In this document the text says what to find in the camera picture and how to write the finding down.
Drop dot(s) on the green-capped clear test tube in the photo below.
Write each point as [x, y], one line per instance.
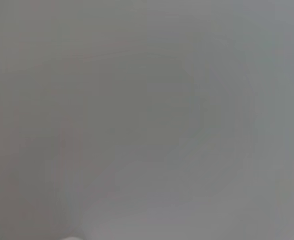
[74, 238]

